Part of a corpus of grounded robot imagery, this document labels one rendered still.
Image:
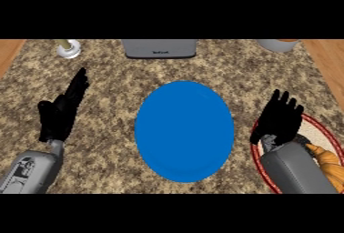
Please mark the orange sweet potato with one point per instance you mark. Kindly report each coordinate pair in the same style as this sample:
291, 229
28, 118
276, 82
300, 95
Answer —
331, 164

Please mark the white round holder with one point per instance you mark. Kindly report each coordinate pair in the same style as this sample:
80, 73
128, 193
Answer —
68, 48

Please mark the grey round container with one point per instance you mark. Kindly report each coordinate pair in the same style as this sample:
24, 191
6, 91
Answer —
278, 45

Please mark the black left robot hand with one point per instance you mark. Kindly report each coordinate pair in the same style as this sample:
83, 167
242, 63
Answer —
60, 115

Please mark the blue oval plate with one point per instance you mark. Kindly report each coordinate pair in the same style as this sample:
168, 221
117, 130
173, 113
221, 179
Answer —
183, 131

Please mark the red-rimmed beige placemat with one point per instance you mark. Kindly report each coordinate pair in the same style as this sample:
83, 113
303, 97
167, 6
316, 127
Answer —
320, 133

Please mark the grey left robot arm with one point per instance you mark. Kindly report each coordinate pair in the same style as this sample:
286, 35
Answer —
32, 171

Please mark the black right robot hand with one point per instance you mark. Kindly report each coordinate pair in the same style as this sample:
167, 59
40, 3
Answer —
279, 119

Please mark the grey appliance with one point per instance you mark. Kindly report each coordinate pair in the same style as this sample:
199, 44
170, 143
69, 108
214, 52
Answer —
159, 48

